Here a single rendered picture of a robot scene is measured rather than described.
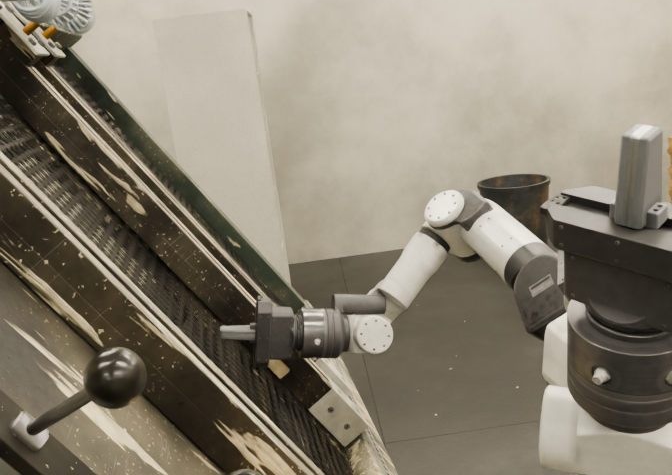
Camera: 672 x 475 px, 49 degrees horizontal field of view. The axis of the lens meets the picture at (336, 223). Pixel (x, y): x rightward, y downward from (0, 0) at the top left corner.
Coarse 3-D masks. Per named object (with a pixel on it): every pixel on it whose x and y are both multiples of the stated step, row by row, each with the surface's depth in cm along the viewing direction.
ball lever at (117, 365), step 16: (112, 352) 45; (128, 352) 45; (96, 368) 44; (112, 368) 44; (128, 368) 44; (144, 368) 45; (96, 384) 44; (112, 384) 44; (128, 384) 44; (144, 384) 45; (64, 400) 48; (80, 400) 46; (96, 400) 44; (112, 400) 44; (128, 400) 44; (16, 416) 50; (48, 416) 48; (64, 416) 48; (16, 432) 49; (32, 432) 49; (48, 432) 51; (32, 448) 50
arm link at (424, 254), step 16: (416, 240) 133; (432, 240) 132; (448, 240) 132; (416, 256) 132; (432, 256) 132; (464, 256) 134; (400, 272) 131; (416, 272) 131; (432, 272) 133; (416, 288) 131
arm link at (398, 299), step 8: (384, 280) 133; (392, 280) 131; (376, 288) 134; (384, 288) 131; (392, 288) 130; (400, 288) 130; (392, 296) 131; (400, 296) 130; (408, 296) 131; (392, 304) 136; (400, 304) 132; (408, 304) 132; (392, 312) 135; (400, 312) 135; (392, 320) 136
